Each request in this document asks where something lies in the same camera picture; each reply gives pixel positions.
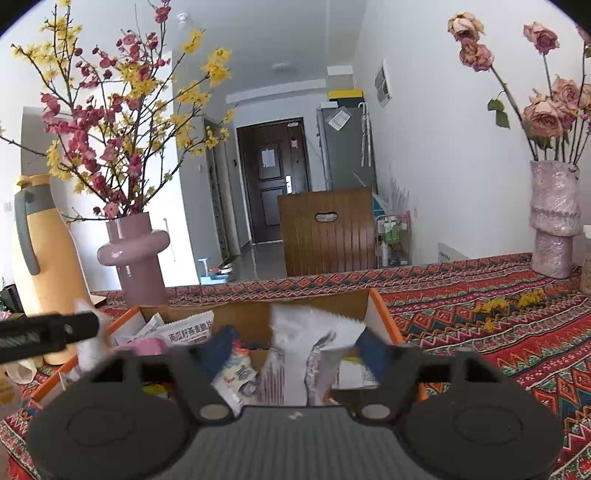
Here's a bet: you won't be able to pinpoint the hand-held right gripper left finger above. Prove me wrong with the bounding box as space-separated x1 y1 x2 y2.
88 325 239 424

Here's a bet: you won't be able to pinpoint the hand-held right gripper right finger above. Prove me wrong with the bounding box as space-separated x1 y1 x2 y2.
331 327 509 424

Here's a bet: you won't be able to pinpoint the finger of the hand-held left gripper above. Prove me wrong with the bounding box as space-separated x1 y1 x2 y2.
0 311 100 365

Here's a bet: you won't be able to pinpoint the red cardboard box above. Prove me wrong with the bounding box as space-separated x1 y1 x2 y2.
32 288 428 409

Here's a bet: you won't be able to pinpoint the blurred white snack packet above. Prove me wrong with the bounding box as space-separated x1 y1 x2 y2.
74 299 112 372

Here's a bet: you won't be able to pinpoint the large white snack packet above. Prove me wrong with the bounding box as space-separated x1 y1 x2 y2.
270 305 365 407

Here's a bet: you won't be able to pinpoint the colourful cartoon snack packet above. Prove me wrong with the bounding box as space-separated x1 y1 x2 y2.
212 342 260 414

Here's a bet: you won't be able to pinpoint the white cracker snack packet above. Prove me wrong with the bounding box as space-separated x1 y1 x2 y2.
154 311 215 345

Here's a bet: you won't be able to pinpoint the beige paper cup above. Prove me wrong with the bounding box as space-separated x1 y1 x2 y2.
6 359 38 385

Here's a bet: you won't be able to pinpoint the black bag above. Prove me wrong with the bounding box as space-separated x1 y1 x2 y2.
0 284 24 315

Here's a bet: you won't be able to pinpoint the yellow thermos jug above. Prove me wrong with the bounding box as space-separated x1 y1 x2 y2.
11 174 98 365

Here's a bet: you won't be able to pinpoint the pink snack packet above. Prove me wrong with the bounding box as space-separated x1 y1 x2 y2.
124 338 168 357

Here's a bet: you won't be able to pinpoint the patterned red tablecloth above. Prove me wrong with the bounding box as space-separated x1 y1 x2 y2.
0 251 591 480

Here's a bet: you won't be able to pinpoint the storage cart with bottles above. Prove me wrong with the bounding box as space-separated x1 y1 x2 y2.
375 210 413 268

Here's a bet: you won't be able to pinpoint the wooden chair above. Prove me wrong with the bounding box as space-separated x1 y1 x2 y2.
277 187 377 278

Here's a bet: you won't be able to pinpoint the fallen yellow flower petals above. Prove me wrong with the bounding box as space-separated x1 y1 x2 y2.
473 290 546 330

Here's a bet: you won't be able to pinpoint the dark entrance door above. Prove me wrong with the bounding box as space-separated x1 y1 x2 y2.
236 117 310 244

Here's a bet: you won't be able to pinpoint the yellow and red flower branches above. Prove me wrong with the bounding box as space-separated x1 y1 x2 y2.
0 0 236 220

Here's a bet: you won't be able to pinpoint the grey refrigerator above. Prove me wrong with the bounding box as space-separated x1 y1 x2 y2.
316 104 377 192

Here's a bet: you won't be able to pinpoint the white umbrella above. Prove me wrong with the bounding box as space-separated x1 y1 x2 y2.
359 102 373 168

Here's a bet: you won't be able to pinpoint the pink textured vase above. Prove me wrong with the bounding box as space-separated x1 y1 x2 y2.
529 160 583 279

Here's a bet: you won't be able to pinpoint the clear glass jar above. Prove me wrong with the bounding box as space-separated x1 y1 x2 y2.
579 226 591 296

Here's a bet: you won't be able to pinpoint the dried pink roses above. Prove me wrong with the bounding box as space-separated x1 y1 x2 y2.
447 13 591 164

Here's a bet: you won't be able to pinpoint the pink ring vase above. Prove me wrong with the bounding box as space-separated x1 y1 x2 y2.
97 212 171 308

